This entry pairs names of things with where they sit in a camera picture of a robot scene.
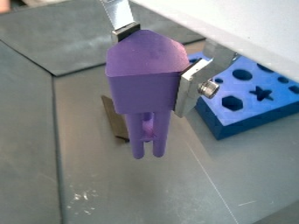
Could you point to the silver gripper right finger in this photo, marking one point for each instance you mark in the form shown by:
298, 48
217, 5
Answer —
196, 81

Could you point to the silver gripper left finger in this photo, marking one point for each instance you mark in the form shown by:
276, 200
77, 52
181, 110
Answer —
122, 18

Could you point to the purple three prong peg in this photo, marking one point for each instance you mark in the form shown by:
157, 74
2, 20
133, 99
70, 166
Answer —
144, 72

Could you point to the blue foam shape board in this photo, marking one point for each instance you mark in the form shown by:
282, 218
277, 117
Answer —
256, 96

